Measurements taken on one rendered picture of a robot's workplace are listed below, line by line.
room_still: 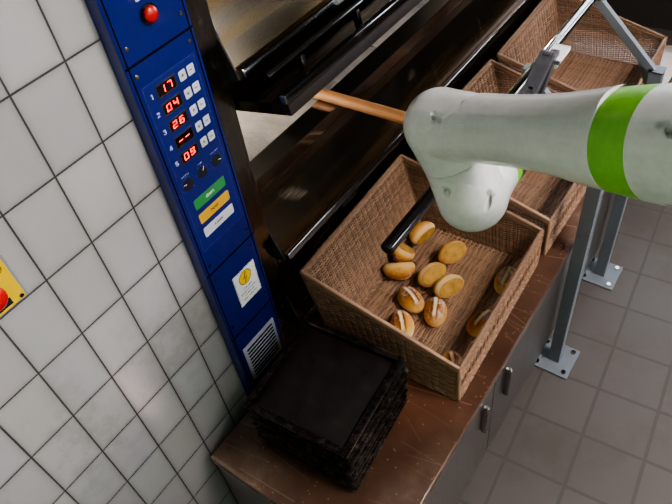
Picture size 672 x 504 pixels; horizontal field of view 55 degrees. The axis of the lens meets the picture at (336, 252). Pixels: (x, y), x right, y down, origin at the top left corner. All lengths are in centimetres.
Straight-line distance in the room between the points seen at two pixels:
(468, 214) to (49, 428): 86
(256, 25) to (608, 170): 84
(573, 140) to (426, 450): 112
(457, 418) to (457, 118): 103
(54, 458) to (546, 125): 108
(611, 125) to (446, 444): 116
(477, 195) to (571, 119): 27
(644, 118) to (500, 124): 20
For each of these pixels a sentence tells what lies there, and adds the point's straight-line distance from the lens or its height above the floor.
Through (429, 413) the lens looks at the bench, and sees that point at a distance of 174.
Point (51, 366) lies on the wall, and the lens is 128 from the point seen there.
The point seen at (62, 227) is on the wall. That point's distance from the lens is 116.
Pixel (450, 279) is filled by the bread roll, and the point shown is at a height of 65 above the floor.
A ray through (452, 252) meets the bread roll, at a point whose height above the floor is 64.
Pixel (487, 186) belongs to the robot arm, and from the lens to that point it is 97.
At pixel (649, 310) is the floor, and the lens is 280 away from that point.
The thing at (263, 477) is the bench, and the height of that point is 58.
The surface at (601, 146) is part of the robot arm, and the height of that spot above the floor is 169.
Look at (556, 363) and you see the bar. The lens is 255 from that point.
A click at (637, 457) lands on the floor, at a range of 244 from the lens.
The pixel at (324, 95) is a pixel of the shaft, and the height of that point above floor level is 120.
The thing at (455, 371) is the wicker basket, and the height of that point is 71.
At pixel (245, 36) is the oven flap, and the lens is 133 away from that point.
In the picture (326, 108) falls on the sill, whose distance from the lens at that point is 166.
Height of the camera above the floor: 211
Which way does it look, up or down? 46 degrees down
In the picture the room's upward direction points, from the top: 9 degrees counter-clockwise
